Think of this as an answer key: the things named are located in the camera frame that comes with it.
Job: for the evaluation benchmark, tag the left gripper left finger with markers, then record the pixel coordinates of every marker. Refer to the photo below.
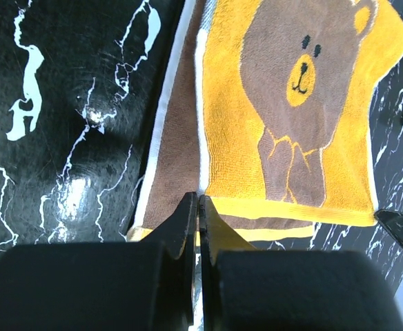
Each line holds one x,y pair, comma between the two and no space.
144,285

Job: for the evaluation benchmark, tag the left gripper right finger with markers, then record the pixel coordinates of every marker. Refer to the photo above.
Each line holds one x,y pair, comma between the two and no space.
249,289

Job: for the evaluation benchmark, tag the yellow bear towel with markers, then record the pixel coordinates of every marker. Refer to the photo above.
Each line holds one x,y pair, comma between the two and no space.
265,109

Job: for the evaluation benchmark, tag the black marble pattern mat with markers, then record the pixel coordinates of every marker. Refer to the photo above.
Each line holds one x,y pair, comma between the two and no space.
80,84

